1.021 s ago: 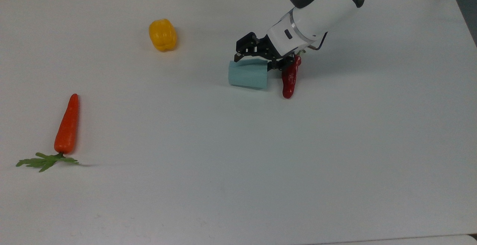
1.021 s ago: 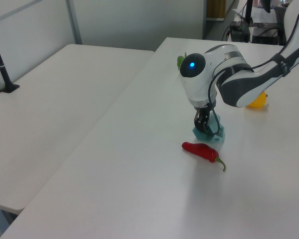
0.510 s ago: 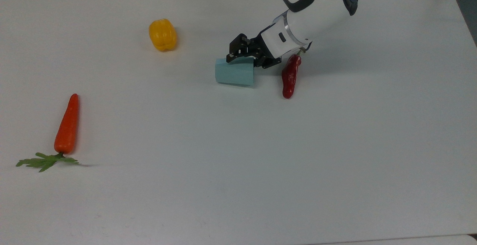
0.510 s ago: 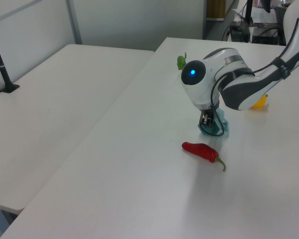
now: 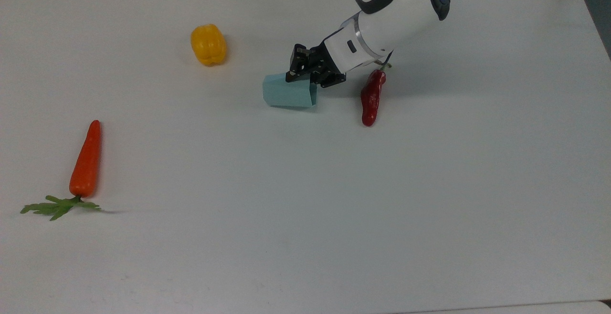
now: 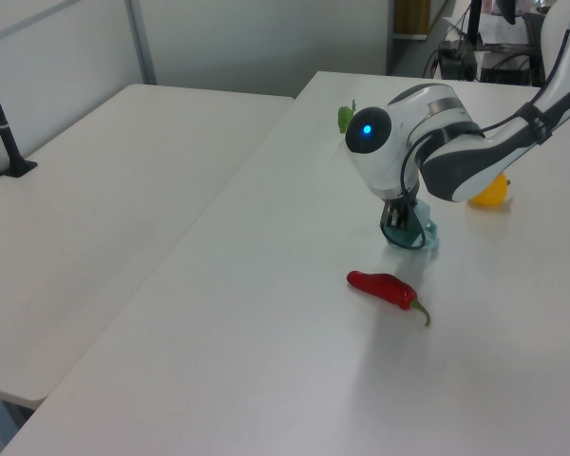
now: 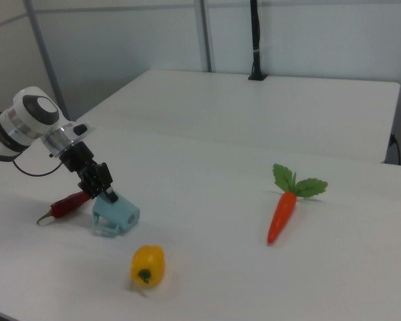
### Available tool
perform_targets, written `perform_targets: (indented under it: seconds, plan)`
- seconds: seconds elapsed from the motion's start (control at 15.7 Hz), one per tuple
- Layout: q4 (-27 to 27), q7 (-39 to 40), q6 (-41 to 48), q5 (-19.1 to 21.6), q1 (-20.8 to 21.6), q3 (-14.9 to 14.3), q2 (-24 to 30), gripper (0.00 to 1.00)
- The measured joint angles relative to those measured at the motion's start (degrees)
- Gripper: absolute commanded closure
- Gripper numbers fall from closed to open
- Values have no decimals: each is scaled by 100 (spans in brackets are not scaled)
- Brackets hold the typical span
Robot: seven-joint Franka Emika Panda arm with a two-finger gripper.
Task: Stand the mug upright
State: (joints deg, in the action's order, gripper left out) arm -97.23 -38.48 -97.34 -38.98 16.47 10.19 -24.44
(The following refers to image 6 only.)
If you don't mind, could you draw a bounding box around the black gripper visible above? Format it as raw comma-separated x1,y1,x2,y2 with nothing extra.
378,194,418,230

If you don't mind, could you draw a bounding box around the light blue mug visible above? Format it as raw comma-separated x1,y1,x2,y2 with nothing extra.
378,199,441,252

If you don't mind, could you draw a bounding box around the red chili pepper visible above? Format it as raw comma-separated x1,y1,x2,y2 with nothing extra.
346,270,432,329

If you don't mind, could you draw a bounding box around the yellow bell pepper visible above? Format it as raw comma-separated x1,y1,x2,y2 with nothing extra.
466,172,512,209

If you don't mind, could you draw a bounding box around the green leafy toy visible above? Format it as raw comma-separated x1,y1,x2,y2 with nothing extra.
336,99,360,135

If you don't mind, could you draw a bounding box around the black electronics box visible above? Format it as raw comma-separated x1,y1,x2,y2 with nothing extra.
437,39,479,81

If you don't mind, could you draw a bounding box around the black equipment rack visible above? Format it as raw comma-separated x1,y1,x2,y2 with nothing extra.
478,43,543,87

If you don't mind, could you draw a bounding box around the brown cardboard panel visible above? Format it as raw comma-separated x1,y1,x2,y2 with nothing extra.
391,0,432,40

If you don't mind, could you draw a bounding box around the black monitor pole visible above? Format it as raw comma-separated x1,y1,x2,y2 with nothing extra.
466,0,484,47

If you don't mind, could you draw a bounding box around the black pole stand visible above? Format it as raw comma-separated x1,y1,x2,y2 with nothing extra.
0,46,39,179

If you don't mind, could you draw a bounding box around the grey partition post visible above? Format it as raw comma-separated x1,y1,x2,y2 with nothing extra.
124,0,159,86

